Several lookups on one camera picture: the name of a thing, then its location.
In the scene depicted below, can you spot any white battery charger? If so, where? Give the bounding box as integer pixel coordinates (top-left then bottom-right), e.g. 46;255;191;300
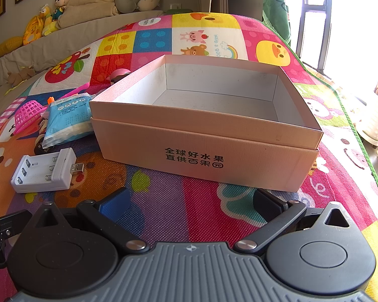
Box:
11;148;84;194

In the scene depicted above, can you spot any blue white snack bag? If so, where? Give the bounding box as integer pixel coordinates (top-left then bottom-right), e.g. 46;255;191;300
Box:
42;93;93;149

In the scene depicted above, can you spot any pink cartoon figure toy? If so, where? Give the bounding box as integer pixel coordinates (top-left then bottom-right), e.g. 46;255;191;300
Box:
108;68;131;84

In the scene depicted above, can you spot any colourful cartoon play mat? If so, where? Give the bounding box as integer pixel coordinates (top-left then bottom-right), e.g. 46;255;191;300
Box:
0;12;378;301

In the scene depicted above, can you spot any pink cardboard box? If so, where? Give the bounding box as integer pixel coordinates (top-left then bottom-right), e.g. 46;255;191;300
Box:
90;55;323;192

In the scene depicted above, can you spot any pink plastic toy strainer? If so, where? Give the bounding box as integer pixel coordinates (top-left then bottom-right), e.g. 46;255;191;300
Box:
14;83;90;134

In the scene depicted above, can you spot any brown small plush toy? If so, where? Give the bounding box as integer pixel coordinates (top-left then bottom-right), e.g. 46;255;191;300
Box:
7;67;35;87

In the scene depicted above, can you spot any beige sofa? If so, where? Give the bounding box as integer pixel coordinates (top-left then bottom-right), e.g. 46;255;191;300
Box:
0;10;164;115

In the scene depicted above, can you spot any yellow plush toy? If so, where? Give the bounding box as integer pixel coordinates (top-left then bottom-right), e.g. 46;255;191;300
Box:
0;4;58;57

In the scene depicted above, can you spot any green dinosaur towel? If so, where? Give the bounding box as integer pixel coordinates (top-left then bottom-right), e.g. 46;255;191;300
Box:
262;0;291;44

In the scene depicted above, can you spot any beige folded blanket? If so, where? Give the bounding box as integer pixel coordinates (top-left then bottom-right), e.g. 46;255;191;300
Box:
56;0;119;29

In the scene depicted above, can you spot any cartoon boy plush doll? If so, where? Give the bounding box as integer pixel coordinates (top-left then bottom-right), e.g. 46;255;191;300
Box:
52;0;69;21

